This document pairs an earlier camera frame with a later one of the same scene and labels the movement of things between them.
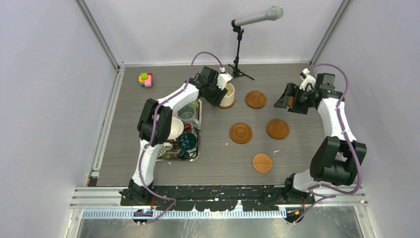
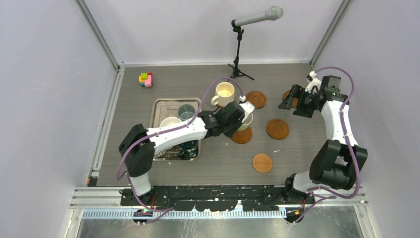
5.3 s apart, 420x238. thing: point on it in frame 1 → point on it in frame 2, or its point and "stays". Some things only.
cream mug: x=228 y=99 stays
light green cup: x=196 y=105 → x=247 y=122
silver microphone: x=274 y=13 stays
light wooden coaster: x=262 y=162 stays
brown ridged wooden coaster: x=240 y=133 stays
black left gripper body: x=214 y=94 → x=231 y=128
